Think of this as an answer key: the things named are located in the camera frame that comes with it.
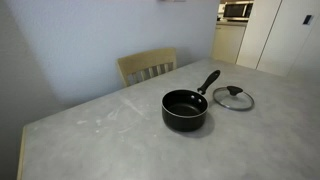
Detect light wooden slat-back chair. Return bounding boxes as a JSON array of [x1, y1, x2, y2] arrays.
[[116, 47, 178, 88]]

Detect small black wall panel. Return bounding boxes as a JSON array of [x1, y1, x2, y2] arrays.
[[302, 14, 314, 26]]

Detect white tall cabinet doors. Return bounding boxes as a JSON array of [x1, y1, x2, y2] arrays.
[[235, 0, 320, 78]]

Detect silver microwave oven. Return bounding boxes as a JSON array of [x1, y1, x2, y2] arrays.
[[222, 0, 254, 22]]

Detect black saucepan with handle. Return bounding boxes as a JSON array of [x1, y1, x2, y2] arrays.
[[161, 69, 221, 133]]

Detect glass lid with black knob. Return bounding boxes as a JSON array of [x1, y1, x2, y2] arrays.
[[212, 85, 255, 112]]

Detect cream kitchen counter cabinet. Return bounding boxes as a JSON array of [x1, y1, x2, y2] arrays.
[[210, 20, 248, 65]]

